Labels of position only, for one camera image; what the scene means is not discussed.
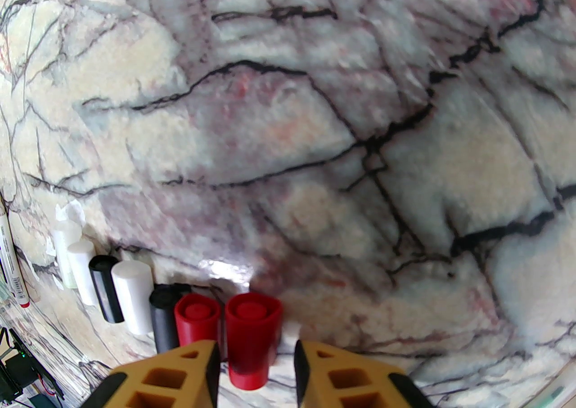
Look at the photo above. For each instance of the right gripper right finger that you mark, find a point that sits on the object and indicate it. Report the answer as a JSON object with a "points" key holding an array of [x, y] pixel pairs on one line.
{"points": [[342, 381]]}

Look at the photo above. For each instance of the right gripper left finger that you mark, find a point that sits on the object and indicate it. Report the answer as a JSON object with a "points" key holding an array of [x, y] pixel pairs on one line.
{"points": [[180, 379]]}

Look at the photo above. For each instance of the black pen cap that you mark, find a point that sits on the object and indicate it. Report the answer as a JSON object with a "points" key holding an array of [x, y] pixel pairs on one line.
{"points": [[107, 291], [163, 320]]}

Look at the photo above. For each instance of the white pen cap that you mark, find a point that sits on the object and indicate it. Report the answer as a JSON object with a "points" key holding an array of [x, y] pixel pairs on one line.
{"points": [[83, 271], [134, 298]]}

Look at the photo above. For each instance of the white barrel red marker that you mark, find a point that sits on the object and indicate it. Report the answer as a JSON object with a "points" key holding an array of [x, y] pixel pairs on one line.
{"points": [[11, 257]]}

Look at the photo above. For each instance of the translucent pen cap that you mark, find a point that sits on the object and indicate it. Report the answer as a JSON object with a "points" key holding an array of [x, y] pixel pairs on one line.
{"points": [[66, 257]]}

